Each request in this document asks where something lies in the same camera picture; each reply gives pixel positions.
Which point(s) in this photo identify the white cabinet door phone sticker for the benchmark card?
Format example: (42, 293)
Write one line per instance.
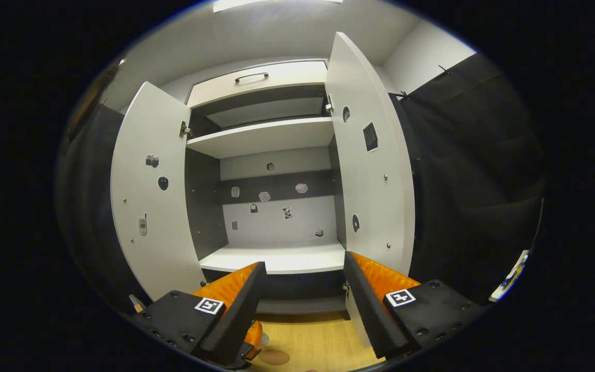
(147, 258)

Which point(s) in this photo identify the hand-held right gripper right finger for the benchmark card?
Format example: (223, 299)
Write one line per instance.
(364, 310)

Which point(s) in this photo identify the long ceiling light panel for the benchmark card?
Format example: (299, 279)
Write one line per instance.
(256, 4)

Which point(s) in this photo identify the white and grey cabinet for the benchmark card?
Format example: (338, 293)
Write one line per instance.
(302, 222)

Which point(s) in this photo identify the white cabinet door square sticker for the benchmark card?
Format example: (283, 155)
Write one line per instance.
(375, 196)

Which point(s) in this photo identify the round brown coaster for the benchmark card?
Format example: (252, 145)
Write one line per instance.
(273, 356)

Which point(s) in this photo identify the black cloth clip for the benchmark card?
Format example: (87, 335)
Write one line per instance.
(404, 94)
(442, 68)

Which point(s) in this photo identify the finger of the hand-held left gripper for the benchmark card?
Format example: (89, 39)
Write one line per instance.
(255, 336)

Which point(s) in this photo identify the white printed card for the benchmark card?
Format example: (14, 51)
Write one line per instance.
(509, 279)

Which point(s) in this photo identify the white cabinet drawer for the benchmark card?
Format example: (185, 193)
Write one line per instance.
(277, 77)

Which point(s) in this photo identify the black backdrop cloth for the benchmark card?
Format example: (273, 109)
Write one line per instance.
(473, 181)

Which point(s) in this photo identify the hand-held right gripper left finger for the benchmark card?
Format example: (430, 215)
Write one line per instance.
(243, 315)

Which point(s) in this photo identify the white cabinet shelf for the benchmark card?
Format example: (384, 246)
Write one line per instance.
(261, 137)

